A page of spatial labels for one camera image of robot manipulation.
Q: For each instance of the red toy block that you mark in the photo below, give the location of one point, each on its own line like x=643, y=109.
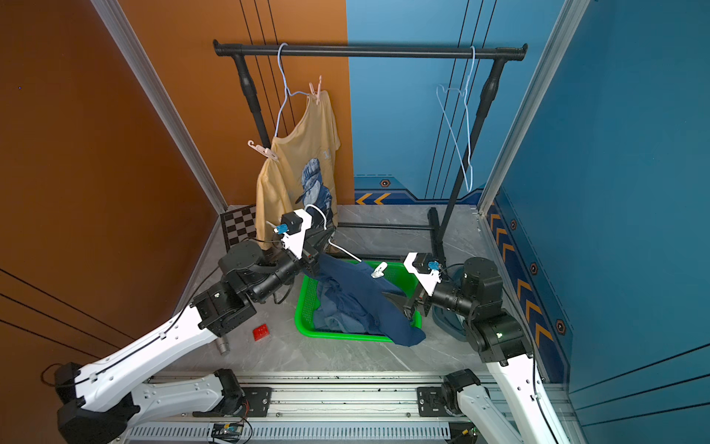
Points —
x=261, y=332

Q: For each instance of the slate blue t-shirt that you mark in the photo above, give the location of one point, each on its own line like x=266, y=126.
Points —
x=328, y=318

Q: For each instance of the aluminium corner post left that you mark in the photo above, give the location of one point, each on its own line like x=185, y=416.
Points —
x=129, y=45

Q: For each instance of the pink clothespin tan shirt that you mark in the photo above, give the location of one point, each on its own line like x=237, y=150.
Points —
x=266, y=152
x=315, y=90

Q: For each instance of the teal plastic bin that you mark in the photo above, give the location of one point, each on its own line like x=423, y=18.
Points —
x=452, y=300

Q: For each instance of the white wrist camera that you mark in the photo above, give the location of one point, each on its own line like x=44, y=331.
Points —
x=426, y=270
x=292, y=231

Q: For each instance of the green circuit board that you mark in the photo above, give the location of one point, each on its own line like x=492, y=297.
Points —
x=228, y=433

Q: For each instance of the navy printed t-shirt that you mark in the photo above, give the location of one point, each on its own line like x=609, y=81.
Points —
x=356, y=294

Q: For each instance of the aluminium corner post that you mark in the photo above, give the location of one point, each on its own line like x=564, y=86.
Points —
x=129, y=45
x=555, y=49

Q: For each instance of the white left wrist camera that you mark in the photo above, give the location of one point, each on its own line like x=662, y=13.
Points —
x=292, y=231

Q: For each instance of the silver metal cylinder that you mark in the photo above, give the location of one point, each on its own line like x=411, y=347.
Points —
x=222, y=345

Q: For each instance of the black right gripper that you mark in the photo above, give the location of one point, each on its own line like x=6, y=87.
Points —
x=422, y=301

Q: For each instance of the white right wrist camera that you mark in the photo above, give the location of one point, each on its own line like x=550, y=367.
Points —
x=426, y=270

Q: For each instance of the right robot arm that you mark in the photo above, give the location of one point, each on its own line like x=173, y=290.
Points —
x=502, y=345

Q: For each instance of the pink clothespin front tan shirt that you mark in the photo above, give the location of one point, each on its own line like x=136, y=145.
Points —
x=266, y=152

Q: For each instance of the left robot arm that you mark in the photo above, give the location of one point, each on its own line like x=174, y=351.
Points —
x=100, y=401

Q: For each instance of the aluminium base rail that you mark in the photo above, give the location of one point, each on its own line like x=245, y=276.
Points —
x=344, y=407

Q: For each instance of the light blue wire hanger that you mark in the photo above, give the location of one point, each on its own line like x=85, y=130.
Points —
x=462, y=98

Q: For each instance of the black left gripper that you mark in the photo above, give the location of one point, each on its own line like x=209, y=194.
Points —
x=310, y=256

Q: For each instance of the green plastic basket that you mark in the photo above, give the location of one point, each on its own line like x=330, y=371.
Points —
x=309, y=302

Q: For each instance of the pink clothespin rear tan shirt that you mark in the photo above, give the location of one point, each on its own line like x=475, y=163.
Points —
x=315, y=90

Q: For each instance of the tan yellow t-shirt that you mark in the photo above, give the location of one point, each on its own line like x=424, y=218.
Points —
x=302, y=175

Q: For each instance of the black clothes rack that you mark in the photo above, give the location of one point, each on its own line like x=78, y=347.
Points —
x=401, y=151

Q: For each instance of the white clothespin front navy shirt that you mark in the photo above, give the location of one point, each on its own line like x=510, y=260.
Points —
x=379, y=271

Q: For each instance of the aluminium corner post right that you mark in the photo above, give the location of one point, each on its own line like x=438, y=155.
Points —
x=555, y=49

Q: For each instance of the white wire hanger tan shirt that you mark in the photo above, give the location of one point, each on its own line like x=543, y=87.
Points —
x=287, y=93

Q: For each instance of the checkered chess board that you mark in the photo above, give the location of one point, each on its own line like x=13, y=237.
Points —
x=238, y=225

